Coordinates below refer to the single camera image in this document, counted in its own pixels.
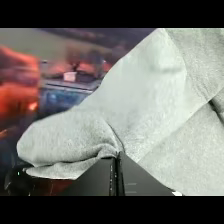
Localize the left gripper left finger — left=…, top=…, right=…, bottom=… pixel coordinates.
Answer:
left=60, top=156, right=118, bottom=197

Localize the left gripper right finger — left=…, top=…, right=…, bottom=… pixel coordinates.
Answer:
left=116, top=151, right=176, bottom=197

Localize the grey T-shirt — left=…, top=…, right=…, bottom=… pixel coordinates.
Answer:
left=16, top=28, right=224, bottom=197

